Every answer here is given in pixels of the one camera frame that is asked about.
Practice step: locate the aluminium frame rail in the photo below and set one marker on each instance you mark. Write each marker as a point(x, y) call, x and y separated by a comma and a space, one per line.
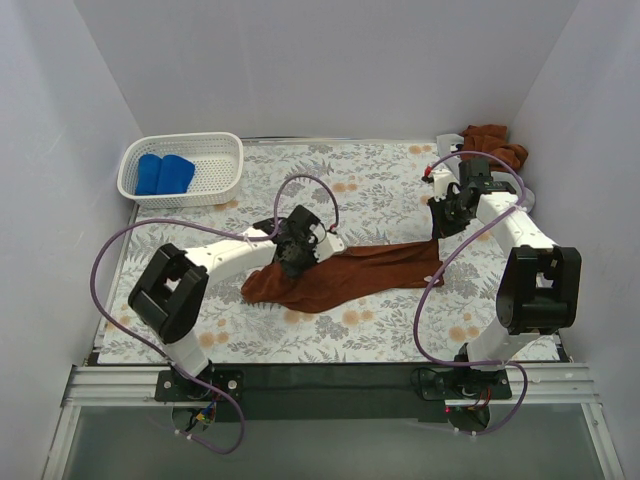
point(538, 383)

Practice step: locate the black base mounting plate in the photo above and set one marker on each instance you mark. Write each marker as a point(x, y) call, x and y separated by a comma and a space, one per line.
point(334, 391)

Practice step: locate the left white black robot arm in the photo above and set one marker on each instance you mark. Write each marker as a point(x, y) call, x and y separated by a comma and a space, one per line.
point(168, 295)

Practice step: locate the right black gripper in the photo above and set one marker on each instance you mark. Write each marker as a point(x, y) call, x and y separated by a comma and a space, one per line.
point(451, 211)

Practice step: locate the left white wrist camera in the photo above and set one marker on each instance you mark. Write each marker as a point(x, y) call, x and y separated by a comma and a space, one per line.
point(332, 244)

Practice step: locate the right blue rolled towel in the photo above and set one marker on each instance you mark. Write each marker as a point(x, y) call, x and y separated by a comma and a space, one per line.
point(175, 175)

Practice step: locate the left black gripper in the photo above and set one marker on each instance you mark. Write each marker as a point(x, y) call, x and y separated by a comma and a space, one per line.
point(291, 255)

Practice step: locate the left blue rolled towel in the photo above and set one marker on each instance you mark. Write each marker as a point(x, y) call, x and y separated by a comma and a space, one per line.
point(148, 171)

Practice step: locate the white perforated plastic basket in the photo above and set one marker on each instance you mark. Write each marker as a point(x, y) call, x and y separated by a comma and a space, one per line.
point(218, 158)

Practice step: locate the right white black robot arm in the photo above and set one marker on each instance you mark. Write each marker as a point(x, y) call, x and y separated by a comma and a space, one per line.
point(538, 292)

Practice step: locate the blue rolled towel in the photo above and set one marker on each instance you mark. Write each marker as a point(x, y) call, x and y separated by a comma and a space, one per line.
point(148, 171)
point(175, 175)

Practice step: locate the brown towel pile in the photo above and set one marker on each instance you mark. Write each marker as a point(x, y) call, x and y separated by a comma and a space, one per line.
point(492, 139)

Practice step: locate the grey cloth in corner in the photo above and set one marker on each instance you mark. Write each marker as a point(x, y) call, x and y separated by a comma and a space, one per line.
point(449, 143)

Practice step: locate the floral patterned table mat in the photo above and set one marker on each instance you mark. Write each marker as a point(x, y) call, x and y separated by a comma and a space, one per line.
point(375, 193)

